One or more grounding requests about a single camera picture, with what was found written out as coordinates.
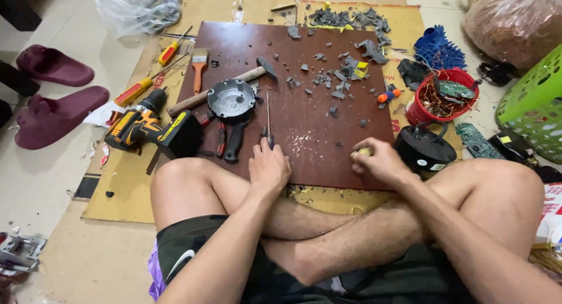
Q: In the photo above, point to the person's left hand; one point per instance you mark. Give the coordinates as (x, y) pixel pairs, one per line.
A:
(268, 170)

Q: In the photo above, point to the person's right hand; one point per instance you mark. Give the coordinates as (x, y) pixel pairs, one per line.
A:
(386, 163)

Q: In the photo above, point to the person's right fingers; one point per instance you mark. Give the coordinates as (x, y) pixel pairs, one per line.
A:
(361, 163)

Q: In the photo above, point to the small yellowish part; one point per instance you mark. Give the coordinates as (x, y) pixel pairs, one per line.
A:
(363, 153)

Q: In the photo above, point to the black round motor casing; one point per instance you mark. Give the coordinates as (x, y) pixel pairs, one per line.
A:
(423, 148)

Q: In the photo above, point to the brown wooden work board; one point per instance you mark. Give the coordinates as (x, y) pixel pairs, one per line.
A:
(303, 133)

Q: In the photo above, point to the orange and blue stubby screwdriver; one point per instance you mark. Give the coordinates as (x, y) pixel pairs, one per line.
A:
(388, 96)

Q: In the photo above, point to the person's left leg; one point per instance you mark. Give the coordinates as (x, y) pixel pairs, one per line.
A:
(307, 225)

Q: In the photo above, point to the person's leg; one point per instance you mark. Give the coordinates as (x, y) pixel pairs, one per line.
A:
(307, 225)
(474, 198)

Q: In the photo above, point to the scattered grey fragments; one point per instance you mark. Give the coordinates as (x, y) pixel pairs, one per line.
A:
(325, 78)

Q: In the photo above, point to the yellow plastic piece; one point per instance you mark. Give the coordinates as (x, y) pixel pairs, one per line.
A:
(361, 69)

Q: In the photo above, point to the black crumpled plastic piece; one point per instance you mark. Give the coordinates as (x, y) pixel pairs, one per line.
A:
(412, 73)

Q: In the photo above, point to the large grey plastic shard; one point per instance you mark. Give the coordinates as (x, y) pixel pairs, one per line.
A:
(372, 50)

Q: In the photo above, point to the person's right leg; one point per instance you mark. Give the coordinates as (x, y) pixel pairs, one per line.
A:
(474, 198)

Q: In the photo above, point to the long green circuit board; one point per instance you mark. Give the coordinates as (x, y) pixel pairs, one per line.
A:
(477, 141)

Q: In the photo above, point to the black and red pliers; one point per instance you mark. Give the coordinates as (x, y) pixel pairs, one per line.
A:
(235, 141)

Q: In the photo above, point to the blue bristly cleaning mitt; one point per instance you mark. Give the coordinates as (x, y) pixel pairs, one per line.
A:
(439, 49)

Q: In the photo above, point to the round grey metal housing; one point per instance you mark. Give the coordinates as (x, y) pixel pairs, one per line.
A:
(231, 100)

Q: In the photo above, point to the pile of grey plastic fragments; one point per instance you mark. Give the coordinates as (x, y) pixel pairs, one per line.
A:
(347, 18)

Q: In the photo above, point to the black box with yellow label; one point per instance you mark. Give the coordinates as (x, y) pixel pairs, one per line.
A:
(522, 152)

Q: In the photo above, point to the green perforated plastic basket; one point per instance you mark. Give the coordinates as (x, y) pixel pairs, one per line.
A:
(535, 106)

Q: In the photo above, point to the white printed sack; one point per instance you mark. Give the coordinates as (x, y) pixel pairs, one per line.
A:
(551, 216)

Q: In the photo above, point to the large bag of brown material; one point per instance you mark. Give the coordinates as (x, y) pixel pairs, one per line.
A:
(513, 25)

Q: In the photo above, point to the small yellow red screwdriver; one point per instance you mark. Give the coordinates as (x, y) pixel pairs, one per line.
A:
(169, 53)

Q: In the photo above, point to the flat cardboard sheet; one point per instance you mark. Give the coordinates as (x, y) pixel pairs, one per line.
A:
(131, 190)

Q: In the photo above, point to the purple cloth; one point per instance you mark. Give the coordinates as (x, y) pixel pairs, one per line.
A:
(154, 275)

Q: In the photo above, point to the large yellow red screwdriver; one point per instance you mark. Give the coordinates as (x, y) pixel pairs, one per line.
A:
(134, 90)

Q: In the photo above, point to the white crumpled paper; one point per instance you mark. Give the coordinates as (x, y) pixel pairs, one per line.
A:
(100, 115)

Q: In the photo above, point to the clear plastic bag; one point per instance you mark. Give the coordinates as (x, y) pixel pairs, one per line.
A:
(138, 7)

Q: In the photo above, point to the maroon slipper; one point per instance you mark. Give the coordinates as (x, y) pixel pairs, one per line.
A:
(55, 66)
(57, 117)

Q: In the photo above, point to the heap of metal scrap parts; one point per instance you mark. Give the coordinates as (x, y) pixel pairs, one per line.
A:
(19, 253)

